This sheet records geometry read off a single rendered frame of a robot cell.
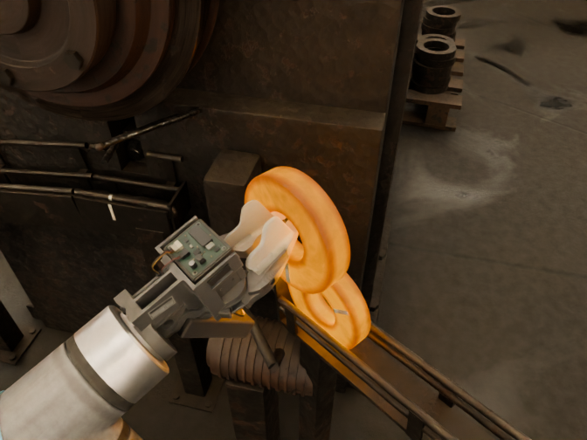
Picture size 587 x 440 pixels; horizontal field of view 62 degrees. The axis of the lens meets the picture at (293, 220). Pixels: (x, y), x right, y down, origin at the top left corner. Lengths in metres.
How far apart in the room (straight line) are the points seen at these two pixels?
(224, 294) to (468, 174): 1.85
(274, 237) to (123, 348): 0.18
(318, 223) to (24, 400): 0.31
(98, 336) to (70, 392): 0.05
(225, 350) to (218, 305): 0.44
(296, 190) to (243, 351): 0.48
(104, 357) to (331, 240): 0.24
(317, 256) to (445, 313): 1.19
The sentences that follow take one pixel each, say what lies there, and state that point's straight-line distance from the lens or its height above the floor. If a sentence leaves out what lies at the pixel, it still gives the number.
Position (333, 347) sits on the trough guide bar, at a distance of 0.74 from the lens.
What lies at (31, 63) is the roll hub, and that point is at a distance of 0.77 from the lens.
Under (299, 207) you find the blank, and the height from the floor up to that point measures 0.97.
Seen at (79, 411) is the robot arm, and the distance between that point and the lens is 0.49.
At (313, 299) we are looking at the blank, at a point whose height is 0.69.
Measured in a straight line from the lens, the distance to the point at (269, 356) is 0.87.
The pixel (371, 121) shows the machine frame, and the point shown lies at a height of 0.87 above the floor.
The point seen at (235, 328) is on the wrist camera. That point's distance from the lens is 0.58.
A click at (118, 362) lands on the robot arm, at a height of 0.91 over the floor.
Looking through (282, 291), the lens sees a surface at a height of 0.68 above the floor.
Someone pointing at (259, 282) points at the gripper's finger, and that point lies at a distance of 0.51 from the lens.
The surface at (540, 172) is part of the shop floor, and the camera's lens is 2.41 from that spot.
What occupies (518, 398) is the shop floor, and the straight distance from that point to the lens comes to 1.59.
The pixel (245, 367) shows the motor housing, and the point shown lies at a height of 0.50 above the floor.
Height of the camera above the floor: 1.30
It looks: 43 degrees down
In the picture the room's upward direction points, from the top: straight up
